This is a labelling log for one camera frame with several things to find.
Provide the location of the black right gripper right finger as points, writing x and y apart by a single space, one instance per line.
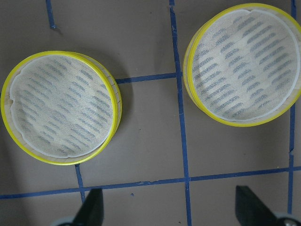
251 211

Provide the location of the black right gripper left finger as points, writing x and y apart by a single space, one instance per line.
91 212

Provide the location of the yellow rimmed steamer left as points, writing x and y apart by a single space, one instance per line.
61 107

